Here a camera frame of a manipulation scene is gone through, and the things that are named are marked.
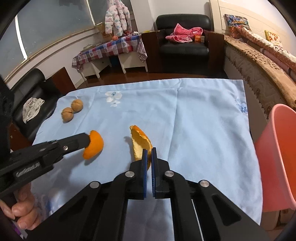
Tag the brown leaf-print blanket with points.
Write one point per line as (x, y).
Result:
(272, 69)

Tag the small orange box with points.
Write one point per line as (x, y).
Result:
(198, 38)

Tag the dark wooden side cabinet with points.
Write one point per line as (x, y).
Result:
(150, 53)
(215, 53)

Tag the black leather armchair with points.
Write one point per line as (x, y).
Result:
(182, 49)

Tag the black leather sofa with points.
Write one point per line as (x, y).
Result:
(34, 85)

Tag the pink clothing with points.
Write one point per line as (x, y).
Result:
(182, 32)

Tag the white table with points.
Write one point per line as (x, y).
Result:
(131, 61)

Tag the checkered tablecloth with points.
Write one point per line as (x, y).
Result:
(111, 47)

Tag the window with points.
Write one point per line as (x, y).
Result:
(57, 20)

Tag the light blue cloth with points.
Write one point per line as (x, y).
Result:
(196, 127)

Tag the white floral puffer jacket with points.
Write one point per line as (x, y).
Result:
(116, 18)

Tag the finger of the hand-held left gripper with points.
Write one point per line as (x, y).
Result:
(74, 143)

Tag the pink plastic bucket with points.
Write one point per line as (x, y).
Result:
(277, 162)

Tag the walnut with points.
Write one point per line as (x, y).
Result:
(77, 106)
(67, 114)

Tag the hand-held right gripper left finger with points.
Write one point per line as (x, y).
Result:
(145, 171)

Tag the person's left hand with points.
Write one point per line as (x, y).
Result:
(25, 215)

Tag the white patterned cloth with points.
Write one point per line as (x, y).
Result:
(31, 109)

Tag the white framed bed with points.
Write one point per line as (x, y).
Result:
(245, 69)

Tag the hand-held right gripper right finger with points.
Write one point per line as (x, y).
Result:
(153, 173)

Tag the yellow floral pillow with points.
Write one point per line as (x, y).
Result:
(274, 37)

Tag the long orange peel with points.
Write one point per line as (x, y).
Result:
(141, 141)

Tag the colourful cartoon pillow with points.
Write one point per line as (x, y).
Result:
(238, 23)

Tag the cardboard box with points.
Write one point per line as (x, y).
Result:
(277, 220)

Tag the pink dotted quilt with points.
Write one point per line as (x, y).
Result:
(266, 46)

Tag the curled orange peel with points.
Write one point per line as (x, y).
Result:
(96, 146)

